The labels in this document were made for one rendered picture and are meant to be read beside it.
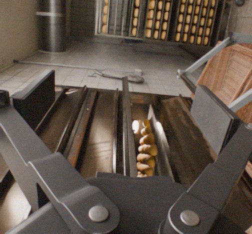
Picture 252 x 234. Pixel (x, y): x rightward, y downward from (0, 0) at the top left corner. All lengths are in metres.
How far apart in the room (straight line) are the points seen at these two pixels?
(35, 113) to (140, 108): 1.75
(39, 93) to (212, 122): 0.13
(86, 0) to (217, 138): 5.17
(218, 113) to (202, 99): 0.03
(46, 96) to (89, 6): 5.10
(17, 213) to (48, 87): 0.69
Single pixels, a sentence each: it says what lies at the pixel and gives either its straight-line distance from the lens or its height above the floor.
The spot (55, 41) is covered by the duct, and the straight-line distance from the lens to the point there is 3.28.
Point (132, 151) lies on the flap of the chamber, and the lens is 0.85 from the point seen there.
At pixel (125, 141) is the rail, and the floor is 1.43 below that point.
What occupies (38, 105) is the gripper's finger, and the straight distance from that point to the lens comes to 0.17.
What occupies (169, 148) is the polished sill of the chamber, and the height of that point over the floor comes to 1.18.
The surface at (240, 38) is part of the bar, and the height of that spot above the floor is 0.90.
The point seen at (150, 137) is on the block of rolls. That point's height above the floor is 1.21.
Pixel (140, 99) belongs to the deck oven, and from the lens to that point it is 1.87.
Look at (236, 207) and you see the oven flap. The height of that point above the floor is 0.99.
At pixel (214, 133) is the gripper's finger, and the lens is 0.17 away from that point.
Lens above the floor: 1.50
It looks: 4 degrees down
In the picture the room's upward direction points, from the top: 85 degrees counter-clockwise
